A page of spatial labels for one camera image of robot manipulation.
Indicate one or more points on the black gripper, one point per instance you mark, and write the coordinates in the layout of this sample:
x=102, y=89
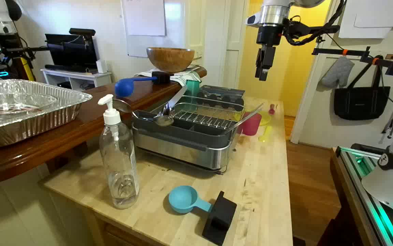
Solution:
x=267, y=35

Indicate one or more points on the purple plastic cup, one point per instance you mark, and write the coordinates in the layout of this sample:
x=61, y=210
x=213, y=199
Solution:
x=251, y=124

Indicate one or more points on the yellow plastic spoon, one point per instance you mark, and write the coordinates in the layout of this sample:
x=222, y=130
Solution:
x=265, y=134

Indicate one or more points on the teal plastic cup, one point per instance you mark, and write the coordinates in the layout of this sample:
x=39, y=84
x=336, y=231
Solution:
x=192, y=87

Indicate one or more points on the small red figurine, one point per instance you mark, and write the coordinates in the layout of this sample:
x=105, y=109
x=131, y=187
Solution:
x=271, y=109

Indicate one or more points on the grey cutlery tray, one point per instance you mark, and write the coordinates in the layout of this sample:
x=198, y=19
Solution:
x=221, y=94

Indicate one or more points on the grey oven mitt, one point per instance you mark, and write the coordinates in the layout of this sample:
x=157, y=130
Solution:
x=337, y=72

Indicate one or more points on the green striped cloth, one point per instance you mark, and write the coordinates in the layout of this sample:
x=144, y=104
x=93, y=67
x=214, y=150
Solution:
x=184, y=75

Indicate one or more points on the wooden bowl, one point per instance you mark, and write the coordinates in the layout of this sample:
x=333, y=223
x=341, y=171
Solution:
x=170, y=57

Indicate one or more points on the small black stand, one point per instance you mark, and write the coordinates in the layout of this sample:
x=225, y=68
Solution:
x=161, y=76

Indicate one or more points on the black hanging bag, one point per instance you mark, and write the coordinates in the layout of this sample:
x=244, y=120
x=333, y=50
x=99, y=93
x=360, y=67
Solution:
x=360, y=102

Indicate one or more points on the stainless steel dish rack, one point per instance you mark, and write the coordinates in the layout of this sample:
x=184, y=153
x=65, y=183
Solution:
x=183, y=145

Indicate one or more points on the white upper cabinet doors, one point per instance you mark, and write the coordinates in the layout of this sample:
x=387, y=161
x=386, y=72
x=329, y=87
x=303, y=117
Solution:
x=374, y=18

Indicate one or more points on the white paper sheet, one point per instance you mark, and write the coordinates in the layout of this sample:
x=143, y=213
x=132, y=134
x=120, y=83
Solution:
x=143, y=15

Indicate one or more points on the blue measuring scoop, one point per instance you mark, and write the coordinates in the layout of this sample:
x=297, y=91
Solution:
x=183, y=198

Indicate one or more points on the black plastic block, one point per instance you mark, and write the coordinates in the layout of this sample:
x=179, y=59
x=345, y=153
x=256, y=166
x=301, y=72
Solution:
x=218, y=218

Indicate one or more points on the clear soap dispenser bottle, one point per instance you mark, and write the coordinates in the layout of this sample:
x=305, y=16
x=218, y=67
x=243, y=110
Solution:
x=119, y=168

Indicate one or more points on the white shelf unit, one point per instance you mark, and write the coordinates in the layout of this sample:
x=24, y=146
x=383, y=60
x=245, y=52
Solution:
x=75, y=76

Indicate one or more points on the black monitor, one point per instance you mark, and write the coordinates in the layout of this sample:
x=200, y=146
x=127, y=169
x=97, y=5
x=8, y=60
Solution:
x=71, y=52

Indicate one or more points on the aluminium foil tray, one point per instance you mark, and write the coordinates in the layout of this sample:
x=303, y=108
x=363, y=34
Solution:
x=23, y=104

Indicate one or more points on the brown wooden counter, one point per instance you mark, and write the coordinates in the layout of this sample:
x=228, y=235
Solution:
x=33, y=150

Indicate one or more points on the black equipment stand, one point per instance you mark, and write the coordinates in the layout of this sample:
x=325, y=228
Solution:
x=12, y=52

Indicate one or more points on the black clamp rail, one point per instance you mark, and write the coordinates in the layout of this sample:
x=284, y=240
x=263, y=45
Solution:
x=355, y=53

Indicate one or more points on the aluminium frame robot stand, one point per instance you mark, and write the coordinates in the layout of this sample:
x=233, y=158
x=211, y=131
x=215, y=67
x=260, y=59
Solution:
x=351, y=172

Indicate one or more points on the silver robot mount plate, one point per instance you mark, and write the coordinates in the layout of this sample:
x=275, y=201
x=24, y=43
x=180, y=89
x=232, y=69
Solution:
x=387, y=188

